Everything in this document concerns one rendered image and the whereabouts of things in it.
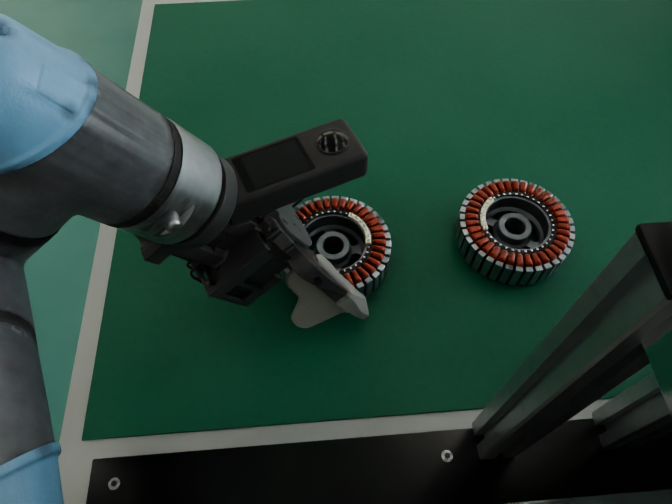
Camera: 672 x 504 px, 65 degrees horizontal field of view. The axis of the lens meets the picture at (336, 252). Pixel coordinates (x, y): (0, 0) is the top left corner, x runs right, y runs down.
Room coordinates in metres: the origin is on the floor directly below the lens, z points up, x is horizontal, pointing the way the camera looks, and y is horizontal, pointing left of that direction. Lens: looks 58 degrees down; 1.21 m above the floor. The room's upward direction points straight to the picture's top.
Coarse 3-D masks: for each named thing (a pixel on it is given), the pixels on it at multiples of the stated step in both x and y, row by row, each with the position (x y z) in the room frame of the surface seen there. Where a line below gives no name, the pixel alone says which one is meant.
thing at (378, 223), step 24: (312, 216) 0.31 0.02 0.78; (336, 216) 0.31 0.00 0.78; (360, 216) 0.31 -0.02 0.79; (336, 240) 0.29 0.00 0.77; (360, 240) 0.29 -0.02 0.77; (384, 240) 0.28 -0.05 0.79; (336, 264) 0.26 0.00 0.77; (360, 264) 0.25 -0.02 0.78; (384, 264) 0.26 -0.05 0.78; (360, 288) 0.23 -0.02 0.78
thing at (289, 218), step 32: (224, 160) 0.25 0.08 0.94; (224, 192) 0.22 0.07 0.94; (224, 224) 0.20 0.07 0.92; (256, 224) 0.23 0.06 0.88; (288, 224) 0.24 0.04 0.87; (160, 256) 0.19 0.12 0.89; (192, 256) 0.20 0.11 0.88; (224, 256) 0.21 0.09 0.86; (256, 256) 0.21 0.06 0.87; (288, 256) 0.22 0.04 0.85; (224, 288) 0.19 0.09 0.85; (256, 288) 0.21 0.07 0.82
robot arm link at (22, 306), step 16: (0, 240) 0.15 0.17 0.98; (16, 240) 0.15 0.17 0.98; (32, 240) 0.16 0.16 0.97; (48, 240) 0.17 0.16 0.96; (0, 256) 0.15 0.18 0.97; (16, 256) 0.15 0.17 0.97; (0, 272) 0.14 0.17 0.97; (16, 272) 0.14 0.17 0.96; (0, 288) 0.13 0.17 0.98; (16, 288) 0.13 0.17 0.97; (0, 304) 0.12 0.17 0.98; (16, 304) 0.12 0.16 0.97; (32, 320) 0.12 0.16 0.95
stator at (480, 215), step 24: (480, 192) 0.34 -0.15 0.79; (504, 192) 0.34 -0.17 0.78; (528, 192) 0.34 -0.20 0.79; (480, 216) 0.31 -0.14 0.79; (504, 216) 0.31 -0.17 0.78; (528, 216) 0.32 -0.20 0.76; (552, 216) 0.31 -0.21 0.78; (456, 240) 0.30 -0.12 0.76; (480, 240) 0.28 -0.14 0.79; (504, 240) 0.29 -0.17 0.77; (528, 240) 0.29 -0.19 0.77; (552, 240) 0.28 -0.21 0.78; (480, 264) 0.26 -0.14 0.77; (504, 264) 0.26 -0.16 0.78; (528, 264) 0.25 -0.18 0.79; (552, 264) 0.25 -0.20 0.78
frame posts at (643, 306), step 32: (640, 224) 0.11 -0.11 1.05; (640, 256) 0.10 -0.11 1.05; (608, 288) 0.10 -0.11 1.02; (640, 288) 0.09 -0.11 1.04; (576, 320) 0.10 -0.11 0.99; (608, 320) 0.09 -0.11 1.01; (640, 320) 0.08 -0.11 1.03; (544, 352) 0.10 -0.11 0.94; (576, 352) 0.09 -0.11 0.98; (608, 352) 0.08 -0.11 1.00; (640, 352) 0.08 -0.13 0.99; (512, 384) 0.11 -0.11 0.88; (544, 384) 0.09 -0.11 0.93; (576, 384) 0.08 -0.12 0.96; (608, 384) 0.08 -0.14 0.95; (640, 384) 0.12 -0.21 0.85; (480, 416) 0.11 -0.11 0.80; (512, 416) 0.09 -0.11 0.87; (544, 416) 0.08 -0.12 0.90; (608, 416) 0.11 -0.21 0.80; (640, 416) 0.10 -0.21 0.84; (480, 448) 0.09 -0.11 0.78; (512, 448) 0.08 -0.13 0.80; (608, 448) 0.09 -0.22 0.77
